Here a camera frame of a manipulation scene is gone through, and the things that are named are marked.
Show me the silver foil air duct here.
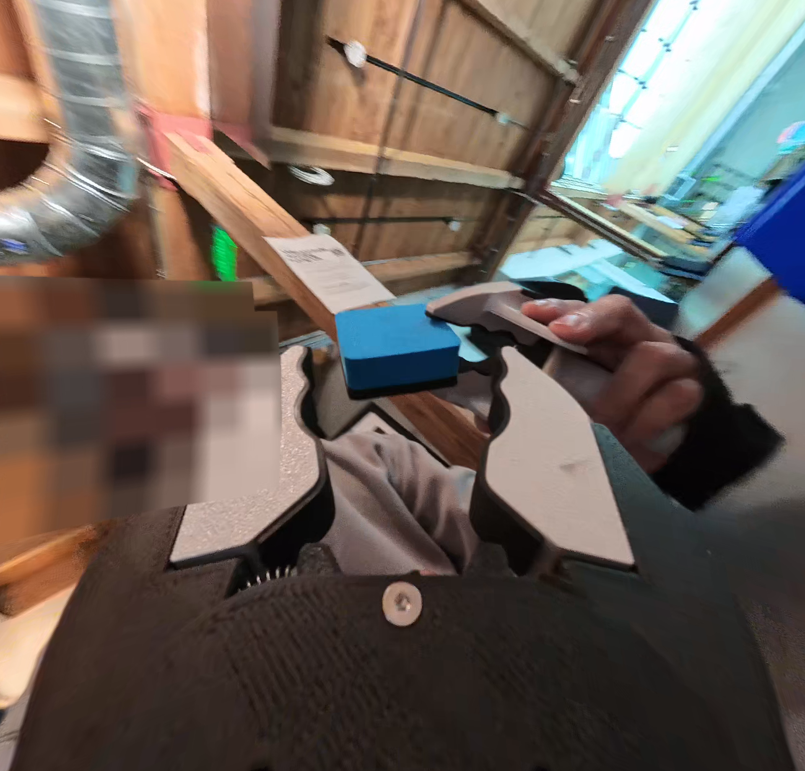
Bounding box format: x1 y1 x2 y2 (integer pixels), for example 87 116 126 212
0 0 144 267

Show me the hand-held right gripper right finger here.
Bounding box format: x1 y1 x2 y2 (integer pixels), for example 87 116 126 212
468 346 637 577

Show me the green glowing sign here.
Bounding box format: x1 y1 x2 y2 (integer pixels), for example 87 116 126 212
210 225 239 282

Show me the blue whiteboard eraser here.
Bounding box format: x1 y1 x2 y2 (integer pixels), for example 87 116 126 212
335 303 463 401

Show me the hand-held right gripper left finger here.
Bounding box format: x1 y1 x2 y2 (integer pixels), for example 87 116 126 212
169 346 332 565

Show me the person's left hand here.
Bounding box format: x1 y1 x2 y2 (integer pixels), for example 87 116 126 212
521 294 705 473

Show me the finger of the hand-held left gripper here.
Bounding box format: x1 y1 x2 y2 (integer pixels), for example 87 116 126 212
436 368 499 437
426 281 590 358

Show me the white paper label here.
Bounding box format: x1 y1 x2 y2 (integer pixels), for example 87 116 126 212
263 235 396 316

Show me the wooden beam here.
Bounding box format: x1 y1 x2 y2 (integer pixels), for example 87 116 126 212
162 130 488 470

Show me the blue plastic bin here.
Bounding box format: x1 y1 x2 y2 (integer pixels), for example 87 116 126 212
735 166 805 306

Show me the person's grey sweatshirt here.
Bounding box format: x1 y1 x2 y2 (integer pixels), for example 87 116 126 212
321 431 482 577

